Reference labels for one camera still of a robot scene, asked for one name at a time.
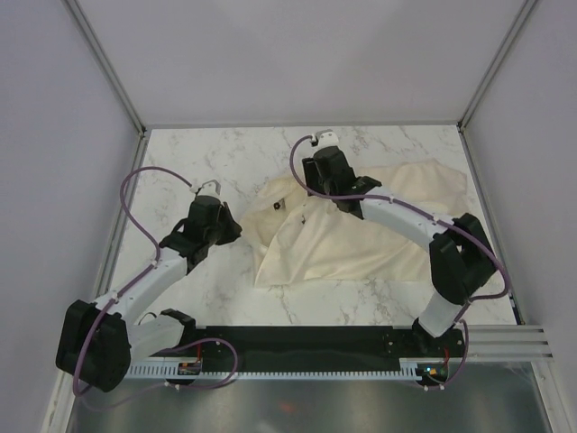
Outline aluminium frame post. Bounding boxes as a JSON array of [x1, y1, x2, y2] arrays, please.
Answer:
[[62, 0, 147, 137], [456, 0, 540, 134]]

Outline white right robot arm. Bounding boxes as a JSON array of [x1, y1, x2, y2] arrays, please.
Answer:
[[302, 145, 498, 356]]

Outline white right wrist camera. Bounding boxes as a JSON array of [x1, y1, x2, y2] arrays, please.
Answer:
[[310, 129, 340, 149]]

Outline right aluminium frame post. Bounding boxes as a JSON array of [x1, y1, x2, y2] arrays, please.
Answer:
[[456, 0, 540, 134]]

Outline cream satin pillowcase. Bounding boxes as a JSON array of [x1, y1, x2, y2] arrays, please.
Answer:
[[252, 159, 468, 287]]

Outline left aluminium frame post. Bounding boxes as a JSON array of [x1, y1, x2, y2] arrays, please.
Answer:
[[62, 0, 147, 137]]

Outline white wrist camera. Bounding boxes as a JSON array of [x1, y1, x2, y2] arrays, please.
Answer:
[[189, 180, 221, 198], [310, 129, 340, 149]]

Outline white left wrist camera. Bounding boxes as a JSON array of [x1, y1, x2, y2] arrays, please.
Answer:
[[189, 180, 221, 198]]

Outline shiny metal sheet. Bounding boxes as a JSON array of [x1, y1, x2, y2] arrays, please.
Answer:
[[68, 364, 552, 432]]

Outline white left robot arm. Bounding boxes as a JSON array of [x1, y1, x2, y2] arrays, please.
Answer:
[[55, 195, 242, 392]]

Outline white slotted cable duct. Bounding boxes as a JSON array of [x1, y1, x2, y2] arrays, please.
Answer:
[[124, 357, 447, 381]]

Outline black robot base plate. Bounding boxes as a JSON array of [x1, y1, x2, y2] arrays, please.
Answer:
[[144, 323, 466, 374]]

